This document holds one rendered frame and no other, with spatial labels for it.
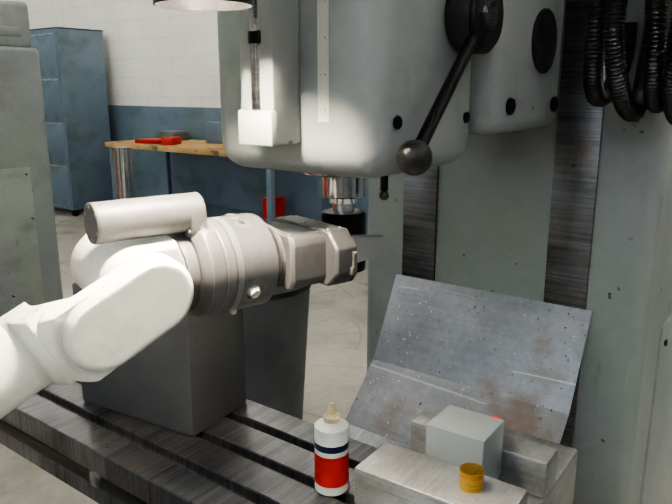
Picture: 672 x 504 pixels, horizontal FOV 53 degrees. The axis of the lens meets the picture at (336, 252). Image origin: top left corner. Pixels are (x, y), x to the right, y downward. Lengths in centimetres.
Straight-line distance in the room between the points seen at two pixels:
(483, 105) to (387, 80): 17
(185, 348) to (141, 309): 37
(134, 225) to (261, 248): 11
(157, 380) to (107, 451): 11
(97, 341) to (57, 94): 741
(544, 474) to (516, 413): 30
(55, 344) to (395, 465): 33
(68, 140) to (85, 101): 47
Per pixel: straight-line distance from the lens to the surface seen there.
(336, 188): 68
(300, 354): 276
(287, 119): 60
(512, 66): 75
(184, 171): 740
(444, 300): 108
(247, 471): 88
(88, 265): 60
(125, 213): 57
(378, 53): 57
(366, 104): 57
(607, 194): 97
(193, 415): 95
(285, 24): 60
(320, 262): 64
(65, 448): 103
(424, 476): 66
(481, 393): 103
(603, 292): 100
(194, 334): 91
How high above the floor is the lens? 139
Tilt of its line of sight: 14 degrees down
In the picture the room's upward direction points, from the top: straight up
